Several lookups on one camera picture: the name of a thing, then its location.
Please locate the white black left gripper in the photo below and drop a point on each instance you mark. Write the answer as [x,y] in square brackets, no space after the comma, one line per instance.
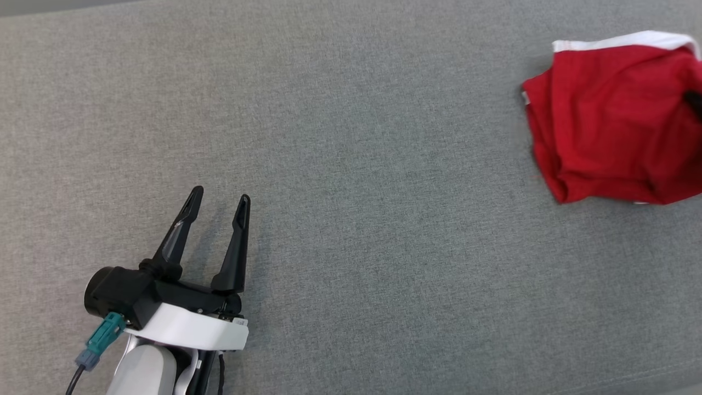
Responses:
[186,326]

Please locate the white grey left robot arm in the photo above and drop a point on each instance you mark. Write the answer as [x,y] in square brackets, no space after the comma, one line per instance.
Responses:
[145,370]

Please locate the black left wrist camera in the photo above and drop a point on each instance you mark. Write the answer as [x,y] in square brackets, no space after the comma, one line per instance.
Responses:
[118,293]

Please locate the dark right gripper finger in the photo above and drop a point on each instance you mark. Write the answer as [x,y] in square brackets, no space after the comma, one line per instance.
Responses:
[696,103]

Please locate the red shorts white stripe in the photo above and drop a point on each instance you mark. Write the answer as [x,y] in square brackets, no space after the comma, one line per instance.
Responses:
[614,126]

